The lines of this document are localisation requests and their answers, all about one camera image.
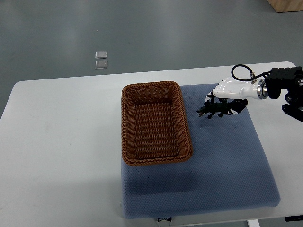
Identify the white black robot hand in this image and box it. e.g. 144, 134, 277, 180
205, 78, 267, 115

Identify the dark toy crocodile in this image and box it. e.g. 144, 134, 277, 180
196, 100, 235, 119

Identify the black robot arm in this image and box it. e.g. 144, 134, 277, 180
261, 67, 303, 122

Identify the brown wicker basket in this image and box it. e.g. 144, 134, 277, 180
121, 81, 193, 166

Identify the blue grey cushion mat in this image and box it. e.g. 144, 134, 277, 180
121, 84, 280, 218

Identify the wooden box corner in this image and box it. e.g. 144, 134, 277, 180
267, 0, 303, 13

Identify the black table control panel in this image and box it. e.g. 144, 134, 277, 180
285, 215, 303, 222

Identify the upper metal floor plate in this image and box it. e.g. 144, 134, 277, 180
95, 51, 107, 59

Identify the metal floor plate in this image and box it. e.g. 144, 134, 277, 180
95, 60, 108, 69
95, 51, 107, 59

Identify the lower metal floor plate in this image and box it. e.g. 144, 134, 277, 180
95, 60, 108, 69

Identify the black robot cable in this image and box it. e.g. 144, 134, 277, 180
231, 64, 270, 84

